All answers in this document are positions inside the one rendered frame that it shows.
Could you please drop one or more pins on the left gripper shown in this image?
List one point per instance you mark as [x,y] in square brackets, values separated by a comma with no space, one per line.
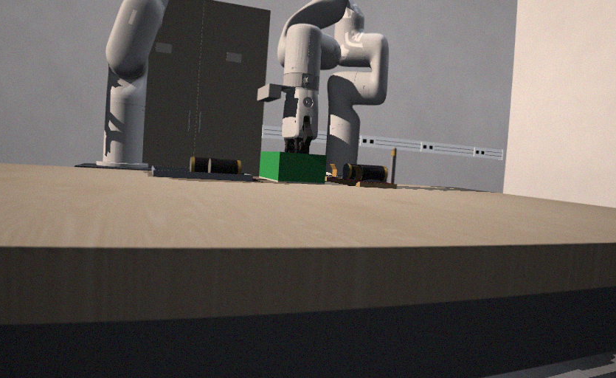
[300,123]

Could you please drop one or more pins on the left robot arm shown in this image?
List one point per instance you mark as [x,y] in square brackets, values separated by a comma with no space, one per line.
[307,47]

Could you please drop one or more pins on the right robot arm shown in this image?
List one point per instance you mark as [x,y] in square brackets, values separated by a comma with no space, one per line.
[127,52]

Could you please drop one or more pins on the green box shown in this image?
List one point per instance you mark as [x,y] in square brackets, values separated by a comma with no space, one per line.
[292,167]

